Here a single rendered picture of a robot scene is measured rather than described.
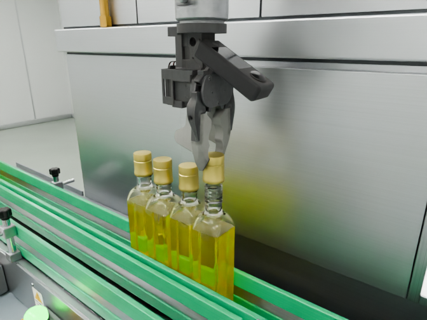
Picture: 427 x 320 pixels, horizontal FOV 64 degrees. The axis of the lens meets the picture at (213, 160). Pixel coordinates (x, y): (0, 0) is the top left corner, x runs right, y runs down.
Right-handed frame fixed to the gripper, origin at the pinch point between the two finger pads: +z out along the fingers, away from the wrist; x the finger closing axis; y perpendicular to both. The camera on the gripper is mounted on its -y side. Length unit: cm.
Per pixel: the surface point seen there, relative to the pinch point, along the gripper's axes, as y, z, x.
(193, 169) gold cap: 4.2, 2.6, 0.0
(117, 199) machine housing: 48, 27, -15
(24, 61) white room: 584, 12, -238
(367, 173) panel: -20.0, 1.3, -12.3
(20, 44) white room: 584, -15, -236
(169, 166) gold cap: 9.9, 3.2, -0.1
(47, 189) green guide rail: 65, 24, -3
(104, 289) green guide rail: 13.4, 22.8, 13.4
